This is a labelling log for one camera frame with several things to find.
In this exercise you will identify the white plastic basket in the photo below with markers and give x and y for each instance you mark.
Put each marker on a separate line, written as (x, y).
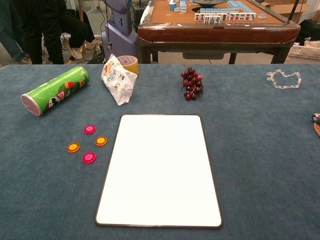
(305, 52)

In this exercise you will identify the black bag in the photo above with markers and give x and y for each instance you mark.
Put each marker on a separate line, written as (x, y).
(310, 30)

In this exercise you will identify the white rectangular board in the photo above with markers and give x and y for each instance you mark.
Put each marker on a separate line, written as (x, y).
(160, 175)

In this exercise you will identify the yellow tape roll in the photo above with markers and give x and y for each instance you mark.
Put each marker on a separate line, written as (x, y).
(132, 63)

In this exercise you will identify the green chips can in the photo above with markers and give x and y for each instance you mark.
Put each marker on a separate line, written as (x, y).
(57, 90)

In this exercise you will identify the person in blue jeans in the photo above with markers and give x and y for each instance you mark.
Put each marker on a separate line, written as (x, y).
(10, 30)

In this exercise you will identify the white bamboo mahjong tile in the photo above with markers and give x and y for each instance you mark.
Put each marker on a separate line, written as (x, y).
(214, 20)
(210, 20)
(206, 20)
(219, 20)

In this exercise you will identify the dark round dish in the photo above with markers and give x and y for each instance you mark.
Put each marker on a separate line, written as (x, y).
(207, 2)

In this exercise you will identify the seated person beige shoes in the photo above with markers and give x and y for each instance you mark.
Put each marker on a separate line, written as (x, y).
(77, 32)

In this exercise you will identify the person in black trousers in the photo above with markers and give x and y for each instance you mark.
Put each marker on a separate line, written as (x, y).
(47, 30)

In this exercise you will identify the blue felt tablecloth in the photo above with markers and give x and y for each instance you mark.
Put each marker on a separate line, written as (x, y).
(250, 150)

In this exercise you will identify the blue backed mahjong tile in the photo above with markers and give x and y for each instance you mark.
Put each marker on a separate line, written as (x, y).
(262, 16)

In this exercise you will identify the dark red grape bunch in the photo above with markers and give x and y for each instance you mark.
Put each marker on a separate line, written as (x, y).
(192, 85)

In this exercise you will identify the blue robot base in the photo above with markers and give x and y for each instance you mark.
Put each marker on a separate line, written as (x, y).
(120, 37)

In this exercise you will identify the brown mahjong table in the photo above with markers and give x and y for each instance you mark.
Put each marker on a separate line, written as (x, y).
(217, 32)

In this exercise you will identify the black tripod stand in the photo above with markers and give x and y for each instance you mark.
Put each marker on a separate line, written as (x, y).
(291, 12)

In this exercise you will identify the white printed snack bag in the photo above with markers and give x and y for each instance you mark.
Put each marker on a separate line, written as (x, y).
(120, 82)

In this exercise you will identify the brown cardboard box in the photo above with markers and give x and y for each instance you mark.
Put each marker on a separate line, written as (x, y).
(280, 8)

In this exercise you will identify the brown woven coaster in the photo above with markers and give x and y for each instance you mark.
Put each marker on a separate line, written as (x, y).
(318, 130)

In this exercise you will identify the orange disc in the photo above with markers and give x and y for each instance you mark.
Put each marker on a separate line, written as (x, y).
(101, 141)
(73, 147)

